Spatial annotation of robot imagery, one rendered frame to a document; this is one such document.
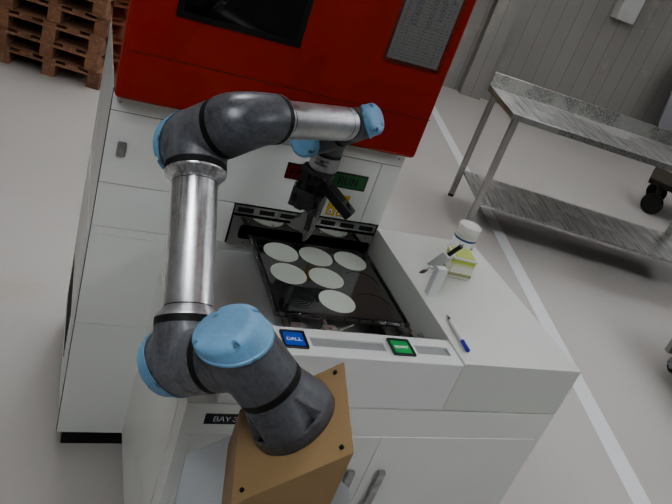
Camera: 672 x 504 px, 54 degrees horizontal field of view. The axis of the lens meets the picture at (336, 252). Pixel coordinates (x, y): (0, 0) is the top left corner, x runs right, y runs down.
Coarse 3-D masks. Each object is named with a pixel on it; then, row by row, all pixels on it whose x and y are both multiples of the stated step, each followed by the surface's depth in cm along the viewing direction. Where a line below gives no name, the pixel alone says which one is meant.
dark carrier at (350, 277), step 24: (264, 240) 188; (264, 264) 176; (312, 264) 185; (336, 264) 189; (288, 288) 170; (312, 288) 174; (336, 288) 177; (360, 288) 182; (312, 312) 164; (336, 312) 167; (360, 312) 171; (384, 312) 175
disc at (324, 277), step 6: (312, 270) 182; (318, 270) 183; (324, 270) 184; (330, 270) 185; (312, 276) 179; (318, 276) 180; (324, 276) 181; (330, 276) 182; (336, 276) 183; (318, 282) 177; (324, 282) 178; (330, 282) 179; (336, 282) 180; (342, 282) 181
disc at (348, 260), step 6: (342, 252) 197; (348, 252) 198; (336, 258) 192; (342, 258) 193; (348, 258) 195; (354, 258) 196; (360, 258) 197; (342, 264) 190; (348, 264) 191; (354, 264) 193; (360, 264) 194; (360, 270) 191
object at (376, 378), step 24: (312, 336) 144; (336, 336) 147; (360, 336) 150; (384, 336) 153; (312, 360) 139; (336, 360) 141; (360, 360) 143; (384, 360) 145; (408, 360) 148; (432, 360) 151; (456, 360) 154; (360, 384) 147; (384, 384) 149; (408, 384) 151; (432, 384) 154; (408, 408) 156; (432, 408) 158
